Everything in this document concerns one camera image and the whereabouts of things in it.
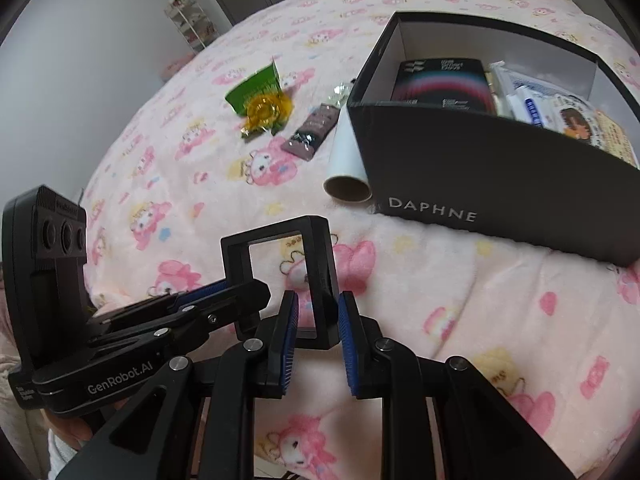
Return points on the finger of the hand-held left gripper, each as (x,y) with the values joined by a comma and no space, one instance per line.
(200,294)
(225,302)

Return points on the black box with pink stripes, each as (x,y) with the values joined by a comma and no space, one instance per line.
(440,85)

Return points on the black square display frame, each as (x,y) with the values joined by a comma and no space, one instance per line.
(322,270)

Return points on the brown snack packet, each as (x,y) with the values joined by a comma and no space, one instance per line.
(310,132)

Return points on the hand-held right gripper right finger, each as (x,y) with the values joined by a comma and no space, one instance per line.
(350,347)

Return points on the white paper roll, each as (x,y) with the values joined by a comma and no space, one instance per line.
(347,155)

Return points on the illustrated cartoon packet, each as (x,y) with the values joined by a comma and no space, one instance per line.
(575,120)

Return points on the white wet wipes pack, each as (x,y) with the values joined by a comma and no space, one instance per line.
(520,82)

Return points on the yellow paper note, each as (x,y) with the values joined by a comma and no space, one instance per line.
(617,140)

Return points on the pink printed blanket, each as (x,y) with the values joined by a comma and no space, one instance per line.
(450,310)

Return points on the green snack packet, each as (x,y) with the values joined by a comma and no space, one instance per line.
(250,87)

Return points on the black cardboard box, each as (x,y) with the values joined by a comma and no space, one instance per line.
(475,160)

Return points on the yellow crinkled wrapper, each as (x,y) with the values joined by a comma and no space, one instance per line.
(265,110)

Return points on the white shelf rack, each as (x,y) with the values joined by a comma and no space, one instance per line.
(192,25)

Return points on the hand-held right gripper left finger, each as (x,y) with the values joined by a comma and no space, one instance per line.
(287,342)

